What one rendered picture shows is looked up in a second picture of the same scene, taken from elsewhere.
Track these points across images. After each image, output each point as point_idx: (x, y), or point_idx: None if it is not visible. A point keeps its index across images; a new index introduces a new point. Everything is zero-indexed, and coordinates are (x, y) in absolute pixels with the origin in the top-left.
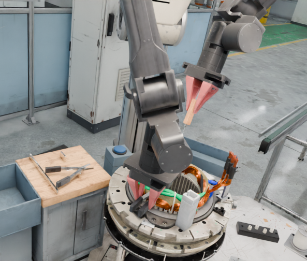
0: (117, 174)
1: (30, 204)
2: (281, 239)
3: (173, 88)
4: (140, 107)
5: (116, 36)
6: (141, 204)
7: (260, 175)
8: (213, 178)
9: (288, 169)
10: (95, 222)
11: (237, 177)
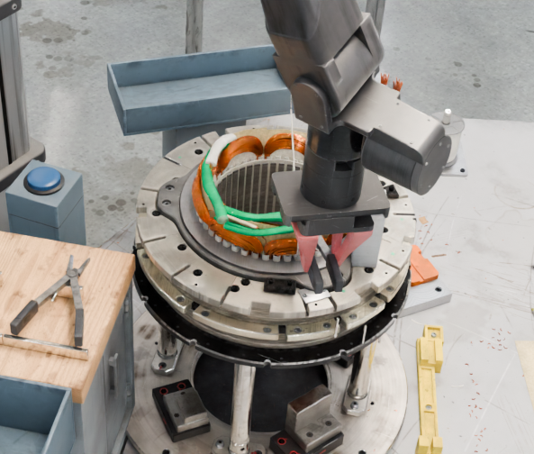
0: (155, 240)
1: (64, 414)
2: None
3: (376, 44)
4: (333, 109)
5: None
6: (268, 269)
7: (147, 12)
8: None
9: None
10: (121, 367)
11: (100, 49)
